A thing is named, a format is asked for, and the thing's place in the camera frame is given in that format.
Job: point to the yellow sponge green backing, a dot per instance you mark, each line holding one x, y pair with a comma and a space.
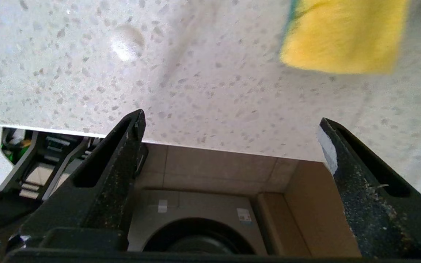
345, 36

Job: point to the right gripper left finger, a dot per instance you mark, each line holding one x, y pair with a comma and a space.
101, 190

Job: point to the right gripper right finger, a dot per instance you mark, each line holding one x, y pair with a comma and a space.
378, 212

